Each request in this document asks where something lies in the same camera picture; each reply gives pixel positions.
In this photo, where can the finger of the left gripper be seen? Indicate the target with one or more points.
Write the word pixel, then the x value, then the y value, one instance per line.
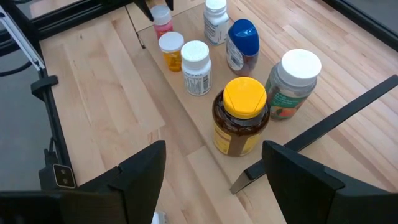
pixel 169 4
pixel 143 7

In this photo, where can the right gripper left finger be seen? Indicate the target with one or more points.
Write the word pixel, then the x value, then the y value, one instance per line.
pixel 133 193

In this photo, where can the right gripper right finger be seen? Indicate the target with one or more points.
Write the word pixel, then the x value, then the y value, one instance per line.
pixel 298 186

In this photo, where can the pink bottle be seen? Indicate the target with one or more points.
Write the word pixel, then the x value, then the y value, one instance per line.
pixel 163 29

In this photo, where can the small white pill bottle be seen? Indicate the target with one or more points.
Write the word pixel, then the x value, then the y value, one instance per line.
pixel 159 219
pixel 214 29

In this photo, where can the orange pill vial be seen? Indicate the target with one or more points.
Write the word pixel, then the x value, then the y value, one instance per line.
pixel 172 60

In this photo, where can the blue-capped medicine bottle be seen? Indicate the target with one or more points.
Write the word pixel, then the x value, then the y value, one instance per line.
pixel 244 37

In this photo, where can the amber bottle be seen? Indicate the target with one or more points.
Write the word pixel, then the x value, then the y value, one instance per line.
pixel 244 96

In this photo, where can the green-label bottle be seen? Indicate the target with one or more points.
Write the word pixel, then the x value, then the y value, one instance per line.
pixel 298 67

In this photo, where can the wooden shelf, black metal legs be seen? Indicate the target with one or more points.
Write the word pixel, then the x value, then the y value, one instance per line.
pixel 281 130

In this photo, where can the black aluminium table frame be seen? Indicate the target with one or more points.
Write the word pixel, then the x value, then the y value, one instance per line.
pixel 53 118

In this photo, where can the white mount bar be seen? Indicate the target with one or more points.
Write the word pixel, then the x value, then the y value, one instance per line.
pixel 21 39

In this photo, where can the black frame clamp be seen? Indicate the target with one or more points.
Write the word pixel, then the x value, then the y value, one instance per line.
pixel 43 85

